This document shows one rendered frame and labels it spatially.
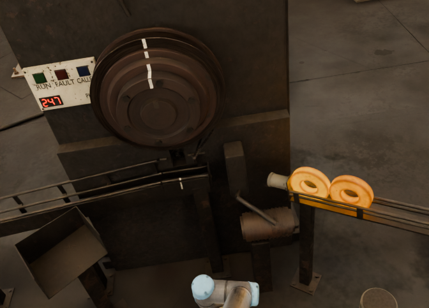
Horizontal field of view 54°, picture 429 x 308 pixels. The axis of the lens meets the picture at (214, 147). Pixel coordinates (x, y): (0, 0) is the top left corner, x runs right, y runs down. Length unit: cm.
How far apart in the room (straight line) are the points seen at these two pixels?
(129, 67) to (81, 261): 79
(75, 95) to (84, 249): 60
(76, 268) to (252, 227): 71
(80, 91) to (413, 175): 197
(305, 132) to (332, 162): 35
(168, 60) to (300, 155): 162
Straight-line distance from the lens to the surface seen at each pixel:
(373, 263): 235
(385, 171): 279
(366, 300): 164
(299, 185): 169
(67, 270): 178
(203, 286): 145
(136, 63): 140
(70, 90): 168
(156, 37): 138
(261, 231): 180
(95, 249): 178
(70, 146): 184
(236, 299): 131
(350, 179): 159
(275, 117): 174
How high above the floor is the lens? 194
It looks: 41 degrees down
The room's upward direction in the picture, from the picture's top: 10 degrees counter-clockwise
